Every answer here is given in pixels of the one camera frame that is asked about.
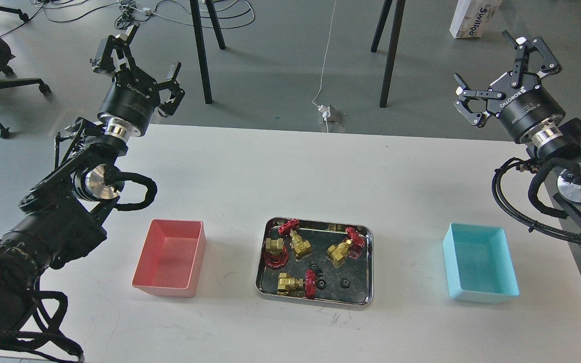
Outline black table leg right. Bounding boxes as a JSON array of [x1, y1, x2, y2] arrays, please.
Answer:
[[370, 1, 406, 108]]

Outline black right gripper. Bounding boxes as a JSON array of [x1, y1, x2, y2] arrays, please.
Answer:
[[453, 30, 566, 144]]

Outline black table leg left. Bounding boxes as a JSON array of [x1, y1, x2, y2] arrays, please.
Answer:
[[189, 1, 226, 105]]

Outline brass valve red handle top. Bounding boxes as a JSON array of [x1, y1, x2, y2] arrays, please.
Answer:
[[277, 219, 313, 261]]

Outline white cable on floor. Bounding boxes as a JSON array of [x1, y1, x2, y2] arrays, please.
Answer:
[[312, 0, 337, 107]]

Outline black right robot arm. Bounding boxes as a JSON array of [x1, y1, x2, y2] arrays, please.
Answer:
[[454, 31, 581, 247]]

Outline brass valve red handle bottom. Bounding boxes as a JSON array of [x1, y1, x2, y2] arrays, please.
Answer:
[[276, 269, 317, 299]]

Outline black table leg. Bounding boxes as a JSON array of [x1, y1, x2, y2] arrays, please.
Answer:
[[370, 1, 406, 108], [189, 1, 226, 105]]

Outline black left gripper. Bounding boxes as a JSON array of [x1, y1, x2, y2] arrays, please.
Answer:
[[90, 24, 185, 137]]

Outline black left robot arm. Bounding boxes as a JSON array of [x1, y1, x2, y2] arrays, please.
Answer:
[[0, 24, 185, 362]]

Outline shiny metal tray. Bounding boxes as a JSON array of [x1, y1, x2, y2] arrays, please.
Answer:
[[255, 217, 374, 307]]

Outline brass valve red handle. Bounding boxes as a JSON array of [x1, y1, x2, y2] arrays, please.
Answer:
[[277, 219, 313, 261], [276, 269, 317, 299], [326, 227, 367, 268], [264, 237, 289, 269]]

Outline pink plastic box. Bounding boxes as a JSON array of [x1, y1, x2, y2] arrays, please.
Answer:
[[132, 219, 207, 298]]

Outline black floor cables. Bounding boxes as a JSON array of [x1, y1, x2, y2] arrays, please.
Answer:
[[28, 0, 256, 30]]

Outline white power adapter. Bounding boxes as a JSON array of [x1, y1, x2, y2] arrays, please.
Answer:
[[317, 105, 342, 124]]

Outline white cardboard box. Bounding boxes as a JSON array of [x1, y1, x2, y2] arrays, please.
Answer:
[[449, 1, 502, 39]]

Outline light blue plastic box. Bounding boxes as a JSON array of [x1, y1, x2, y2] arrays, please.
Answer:
[[442, 223, 519, 304]]

